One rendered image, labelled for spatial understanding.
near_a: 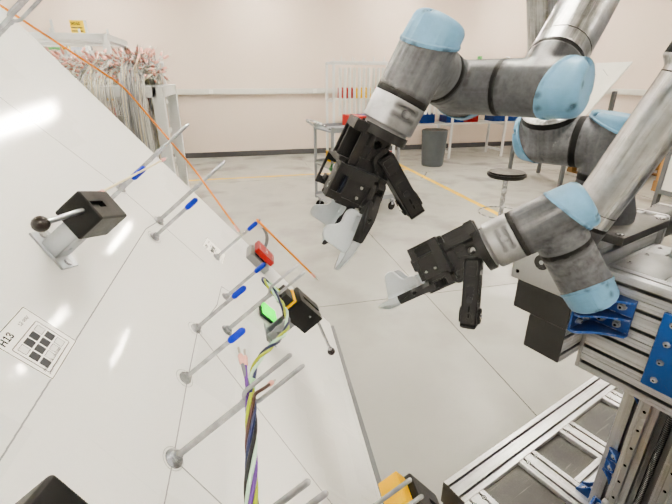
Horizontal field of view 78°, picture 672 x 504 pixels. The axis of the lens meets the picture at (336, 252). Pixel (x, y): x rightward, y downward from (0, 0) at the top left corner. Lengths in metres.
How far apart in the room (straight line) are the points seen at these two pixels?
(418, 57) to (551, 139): 0.58
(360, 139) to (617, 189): 0.43
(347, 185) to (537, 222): 0.28
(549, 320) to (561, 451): 0.85
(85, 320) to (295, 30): 8.59
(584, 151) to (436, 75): 0.56
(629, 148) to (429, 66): 0.36
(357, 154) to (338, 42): 8.48
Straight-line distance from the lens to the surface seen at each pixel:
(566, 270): 0.70
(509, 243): 0.67
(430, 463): 1.96
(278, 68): 8.83
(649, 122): 0.80
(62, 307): 0.45
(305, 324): 0.70
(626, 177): 0.80
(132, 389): 0.43
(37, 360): 0.40
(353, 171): 0.58
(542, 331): 1.12
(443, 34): 0.59
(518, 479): 1.72
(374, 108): 0.59
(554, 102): 0.61
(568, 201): 0.67
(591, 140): 1.09
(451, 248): 0.70
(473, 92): 0.65
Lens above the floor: 1.46
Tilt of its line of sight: 23 degrees down
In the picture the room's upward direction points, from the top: straight up
